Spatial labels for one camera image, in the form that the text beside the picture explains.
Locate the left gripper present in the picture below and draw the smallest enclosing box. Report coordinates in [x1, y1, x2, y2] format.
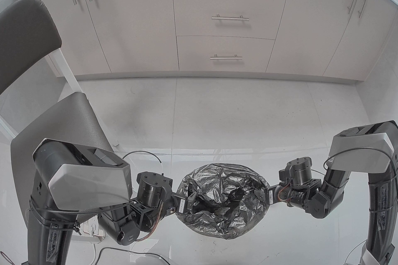
[170, 194, 191, 216]

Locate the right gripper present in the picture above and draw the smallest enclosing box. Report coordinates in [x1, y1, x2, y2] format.
[264, 184, 293, 207]

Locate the grey padded white-framed chair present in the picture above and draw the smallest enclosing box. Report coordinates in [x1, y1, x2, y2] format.
[0, 0, 120, 221]

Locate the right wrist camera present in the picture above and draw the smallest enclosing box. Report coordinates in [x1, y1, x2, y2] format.
[278, 168, 292, 188]

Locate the black cable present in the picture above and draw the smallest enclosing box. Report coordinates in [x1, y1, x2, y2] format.
[122, 150, 163, 164]
[98, 246, 171, 265]
[323, 147, 394, 170]
[349, 240, 368, 265]

